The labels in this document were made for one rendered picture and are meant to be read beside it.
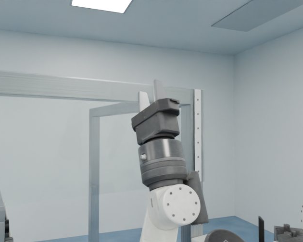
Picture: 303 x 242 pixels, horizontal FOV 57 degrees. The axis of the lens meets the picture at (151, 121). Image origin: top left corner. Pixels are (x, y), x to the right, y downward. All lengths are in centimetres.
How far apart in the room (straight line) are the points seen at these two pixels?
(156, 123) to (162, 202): 15
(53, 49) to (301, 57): 342
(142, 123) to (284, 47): 407
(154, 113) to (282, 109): 397
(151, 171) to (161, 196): 5
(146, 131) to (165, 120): 5
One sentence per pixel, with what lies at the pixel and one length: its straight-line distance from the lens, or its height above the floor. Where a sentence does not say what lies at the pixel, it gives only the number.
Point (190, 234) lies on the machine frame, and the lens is 110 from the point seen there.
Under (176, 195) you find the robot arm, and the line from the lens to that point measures 48.
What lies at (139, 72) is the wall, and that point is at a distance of 453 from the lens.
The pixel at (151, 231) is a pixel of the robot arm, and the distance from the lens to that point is 56.
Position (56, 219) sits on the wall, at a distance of 441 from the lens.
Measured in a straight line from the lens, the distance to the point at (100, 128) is 85.
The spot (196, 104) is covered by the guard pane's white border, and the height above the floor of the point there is 164.
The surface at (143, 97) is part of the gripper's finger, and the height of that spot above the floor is 162.
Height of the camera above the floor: 154
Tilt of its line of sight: 2 degrees up
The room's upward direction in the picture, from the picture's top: straight up
